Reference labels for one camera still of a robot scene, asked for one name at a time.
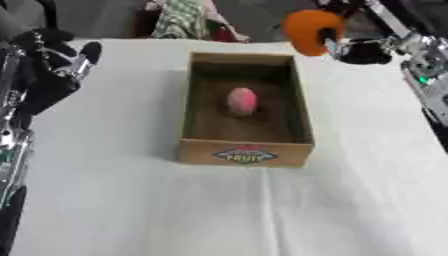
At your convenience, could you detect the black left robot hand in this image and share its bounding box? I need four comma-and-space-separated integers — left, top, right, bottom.
8, 27, 104, 117

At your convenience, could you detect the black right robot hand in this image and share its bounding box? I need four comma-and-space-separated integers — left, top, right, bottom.
318, 28, 396, 65

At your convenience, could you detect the orange round toy fruit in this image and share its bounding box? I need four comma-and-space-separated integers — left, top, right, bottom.
281, 9, 347, 57

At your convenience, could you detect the tan cardboard box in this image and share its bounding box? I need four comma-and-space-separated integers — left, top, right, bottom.
175, 51, 317, 169

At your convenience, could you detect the pink toy fruit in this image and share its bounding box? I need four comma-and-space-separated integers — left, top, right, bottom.
225, 87, 259, 117

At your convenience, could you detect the green checked cloth bundle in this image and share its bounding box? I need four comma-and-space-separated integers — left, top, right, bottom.
134, 0, 252, 43

